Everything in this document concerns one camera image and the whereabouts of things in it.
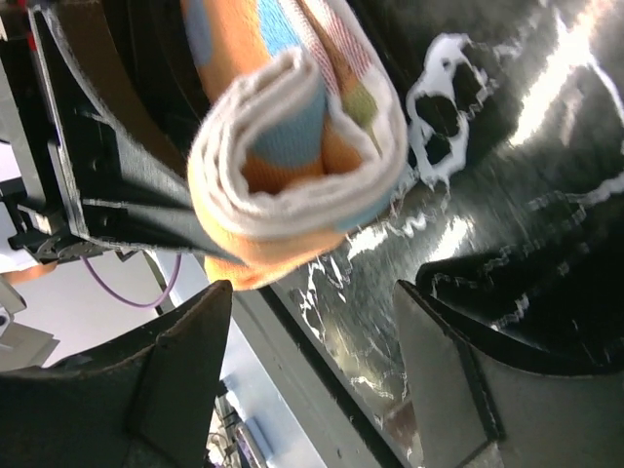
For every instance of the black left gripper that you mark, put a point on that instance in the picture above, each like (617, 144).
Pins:
(100, 102)

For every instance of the orange polka dot towel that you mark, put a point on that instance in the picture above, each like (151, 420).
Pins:
(305, 140)

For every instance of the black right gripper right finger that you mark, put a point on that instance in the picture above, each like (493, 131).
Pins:
(475, 411)

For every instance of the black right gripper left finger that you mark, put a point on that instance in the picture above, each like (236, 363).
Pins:
(143, 399)

